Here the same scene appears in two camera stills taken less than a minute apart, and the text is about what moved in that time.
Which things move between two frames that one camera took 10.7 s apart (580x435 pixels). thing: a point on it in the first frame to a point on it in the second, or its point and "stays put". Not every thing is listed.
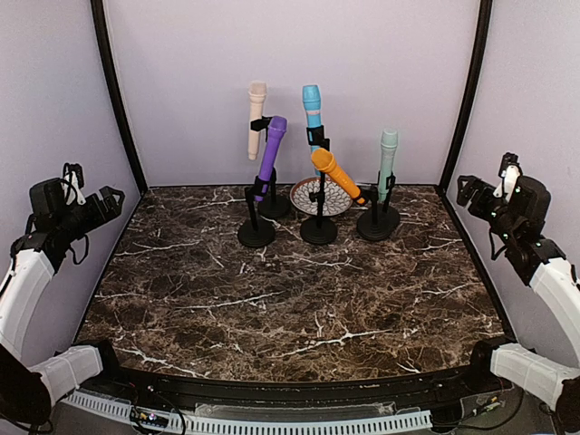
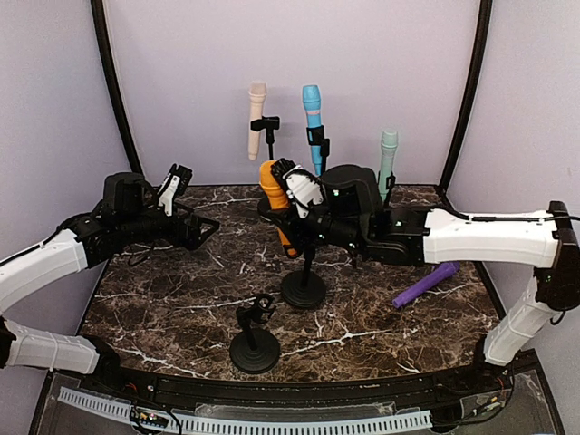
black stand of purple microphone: x=256 y=232 to x=255 y=351
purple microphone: x=278 y=125 to x=444 y=272
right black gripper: x=475 y=183 to x=290 y=225
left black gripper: x=112 y=210 to x=179 y=239
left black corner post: x=118 y=93 stays put
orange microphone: x=323 y=159 to x=275 y=200
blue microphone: x=312 y=99 stays put
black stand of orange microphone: x=372 y=222 to x=304 y=289
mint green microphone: x=389 y=144 stays put
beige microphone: x=256 y=93 stays put
